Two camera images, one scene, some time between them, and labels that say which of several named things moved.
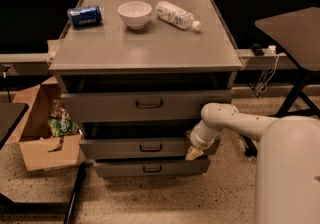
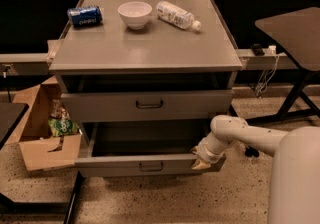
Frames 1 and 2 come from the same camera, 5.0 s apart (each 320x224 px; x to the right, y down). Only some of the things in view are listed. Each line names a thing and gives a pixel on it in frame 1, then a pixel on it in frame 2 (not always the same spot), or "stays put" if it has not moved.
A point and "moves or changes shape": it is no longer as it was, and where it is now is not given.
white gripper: [201, 142] -> [209, 155]
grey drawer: [136, 139] moves or changes shape
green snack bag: [62, 127] stays put
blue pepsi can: [90, 15] stays put
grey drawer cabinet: [135, 71] stays put
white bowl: [135, 14] stays put
